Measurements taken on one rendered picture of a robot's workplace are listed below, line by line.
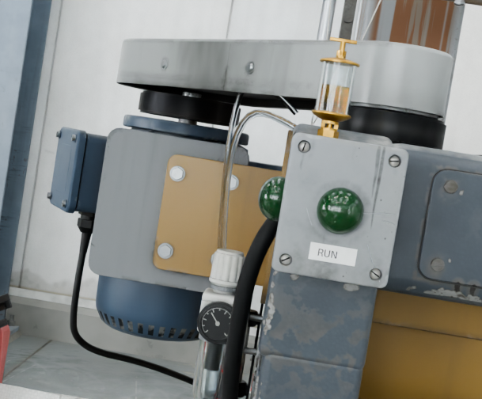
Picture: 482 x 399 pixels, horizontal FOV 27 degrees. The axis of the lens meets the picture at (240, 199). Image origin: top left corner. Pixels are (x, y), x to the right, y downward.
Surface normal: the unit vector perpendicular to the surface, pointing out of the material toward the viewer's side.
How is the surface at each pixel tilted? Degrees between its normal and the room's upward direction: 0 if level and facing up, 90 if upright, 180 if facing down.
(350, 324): 90
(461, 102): 90
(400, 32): 90
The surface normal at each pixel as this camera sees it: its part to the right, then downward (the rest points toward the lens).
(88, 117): -0.05, 0.04
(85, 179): 0.39, 0.11
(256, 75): -0.80, -0.10
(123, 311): -0.44, 0.05
